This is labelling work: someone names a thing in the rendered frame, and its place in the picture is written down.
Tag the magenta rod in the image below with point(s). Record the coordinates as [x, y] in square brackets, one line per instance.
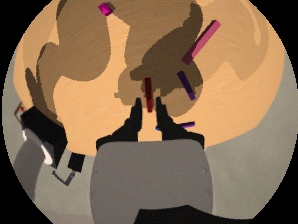
[105, 9]

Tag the purple rod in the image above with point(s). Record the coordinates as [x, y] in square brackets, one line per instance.
[188, 124]
[186, 85]

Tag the pink rod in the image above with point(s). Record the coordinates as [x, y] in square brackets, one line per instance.
[200, 42]

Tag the dark red rod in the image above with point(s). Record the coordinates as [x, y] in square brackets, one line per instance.
[148, 91]

